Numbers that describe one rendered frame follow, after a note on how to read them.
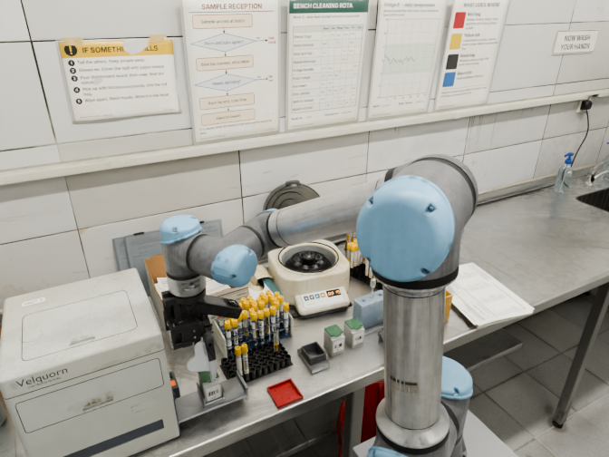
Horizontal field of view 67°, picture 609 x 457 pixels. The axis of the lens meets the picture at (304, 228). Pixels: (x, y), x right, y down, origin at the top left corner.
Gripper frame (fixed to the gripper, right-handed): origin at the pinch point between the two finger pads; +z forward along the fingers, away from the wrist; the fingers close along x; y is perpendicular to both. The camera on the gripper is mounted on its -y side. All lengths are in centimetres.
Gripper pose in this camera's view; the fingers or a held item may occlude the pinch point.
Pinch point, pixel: (207, 360)
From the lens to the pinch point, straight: 109.8
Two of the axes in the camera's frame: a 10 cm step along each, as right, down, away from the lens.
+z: -0.1, 8.9, 4.5
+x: 4.7, 4.0, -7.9
